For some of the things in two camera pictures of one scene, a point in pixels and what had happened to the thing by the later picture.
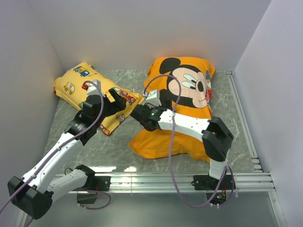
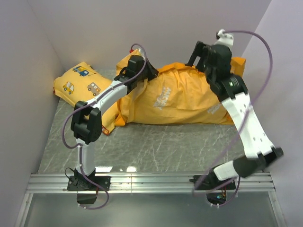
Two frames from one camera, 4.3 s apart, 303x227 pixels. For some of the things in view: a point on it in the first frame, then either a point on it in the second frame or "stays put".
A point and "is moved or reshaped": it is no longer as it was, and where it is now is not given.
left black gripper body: x=105 y=113 -> x=147 y=73
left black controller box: x=86 y=198 stays put
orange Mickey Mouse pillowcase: x=196 y=76 is moved or reshaped
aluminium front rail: x=253 y=181 stays put
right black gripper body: x=148 y=129 -> x=207 y=71
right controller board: x=218 y=198 stays put
